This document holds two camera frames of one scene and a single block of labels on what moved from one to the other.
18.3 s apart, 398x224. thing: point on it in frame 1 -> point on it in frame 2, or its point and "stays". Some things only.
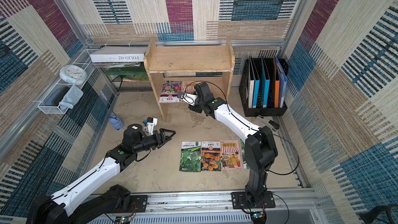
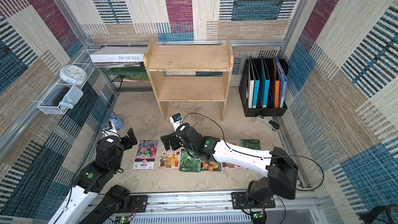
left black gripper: [159, 143] -> [128, 144]
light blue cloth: [69, 99] stays
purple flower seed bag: [170, 91] -> [145, 156]
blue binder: [283, 78] stays
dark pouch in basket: [56, 96] stays
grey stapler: [268, 121] stays
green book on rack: [132, 73] stays
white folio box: [118, 54] stays
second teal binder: [265, 85] stays
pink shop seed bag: [188, 87] -> [170, 158]
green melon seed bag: [190, 159] stays
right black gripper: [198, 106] -> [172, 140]
